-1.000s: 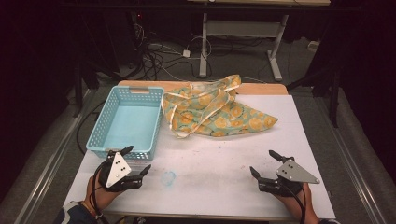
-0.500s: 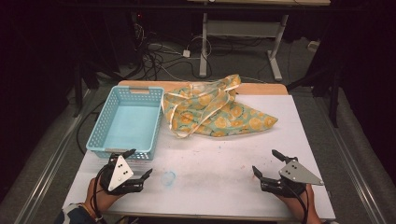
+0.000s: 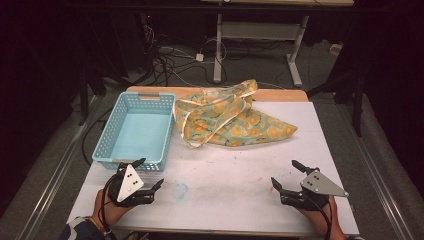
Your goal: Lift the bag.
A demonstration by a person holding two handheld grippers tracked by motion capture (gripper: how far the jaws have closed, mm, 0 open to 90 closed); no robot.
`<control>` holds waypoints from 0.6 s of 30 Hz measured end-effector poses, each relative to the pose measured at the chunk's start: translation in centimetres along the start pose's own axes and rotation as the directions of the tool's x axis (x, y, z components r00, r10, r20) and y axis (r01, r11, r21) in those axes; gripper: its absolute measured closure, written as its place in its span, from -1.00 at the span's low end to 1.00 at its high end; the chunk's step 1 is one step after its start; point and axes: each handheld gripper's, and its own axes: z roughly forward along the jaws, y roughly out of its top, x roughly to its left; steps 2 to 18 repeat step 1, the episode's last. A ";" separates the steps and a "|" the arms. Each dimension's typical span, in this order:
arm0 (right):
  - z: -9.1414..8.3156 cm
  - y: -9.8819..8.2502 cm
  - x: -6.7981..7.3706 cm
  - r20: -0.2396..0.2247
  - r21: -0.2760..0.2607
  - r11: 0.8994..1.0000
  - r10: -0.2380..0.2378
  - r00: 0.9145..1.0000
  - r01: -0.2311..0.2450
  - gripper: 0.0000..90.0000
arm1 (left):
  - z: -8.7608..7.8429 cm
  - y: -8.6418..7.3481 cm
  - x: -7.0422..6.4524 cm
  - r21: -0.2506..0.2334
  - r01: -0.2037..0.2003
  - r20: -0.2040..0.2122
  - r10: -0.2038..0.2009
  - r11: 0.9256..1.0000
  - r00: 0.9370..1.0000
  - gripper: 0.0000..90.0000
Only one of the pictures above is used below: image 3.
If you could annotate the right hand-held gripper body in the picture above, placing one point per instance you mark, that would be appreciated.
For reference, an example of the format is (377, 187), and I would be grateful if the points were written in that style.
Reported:
(321, 186)

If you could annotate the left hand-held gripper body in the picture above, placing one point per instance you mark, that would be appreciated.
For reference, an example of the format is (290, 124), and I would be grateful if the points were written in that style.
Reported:
(130, 185)

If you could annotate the light blue plastic basket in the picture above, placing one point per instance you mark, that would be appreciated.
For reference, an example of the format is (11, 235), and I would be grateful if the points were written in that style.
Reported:
(140, 133)

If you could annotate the orange print cloth bag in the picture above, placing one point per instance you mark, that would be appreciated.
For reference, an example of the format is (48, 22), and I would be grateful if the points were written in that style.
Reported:
(233, 123)

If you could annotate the person's right hand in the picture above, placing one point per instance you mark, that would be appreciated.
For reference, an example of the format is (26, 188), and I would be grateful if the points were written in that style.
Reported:
(320, 218)

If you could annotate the person's left hand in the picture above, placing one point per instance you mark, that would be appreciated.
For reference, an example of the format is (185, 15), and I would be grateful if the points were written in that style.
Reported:
(110, 211)

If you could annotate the white table mat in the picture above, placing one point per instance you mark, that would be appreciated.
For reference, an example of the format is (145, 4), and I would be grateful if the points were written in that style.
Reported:
(216, 186)

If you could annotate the black metal stand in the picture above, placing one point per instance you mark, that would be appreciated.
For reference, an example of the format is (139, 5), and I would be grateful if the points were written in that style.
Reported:
(83, 96)
(358, 106)

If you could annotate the white power adapter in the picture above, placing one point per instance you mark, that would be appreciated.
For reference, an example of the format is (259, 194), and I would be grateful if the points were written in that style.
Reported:
(199, 57)

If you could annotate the white metal desk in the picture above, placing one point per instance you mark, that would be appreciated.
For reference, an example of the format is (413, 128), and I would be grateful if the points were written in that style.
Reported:
(260, 30)

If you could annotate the aluminium floor rail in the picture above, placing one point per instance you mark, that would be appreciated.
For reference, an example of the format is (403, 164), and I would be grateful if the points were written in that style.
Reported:
(50, 183)
(376, 173)

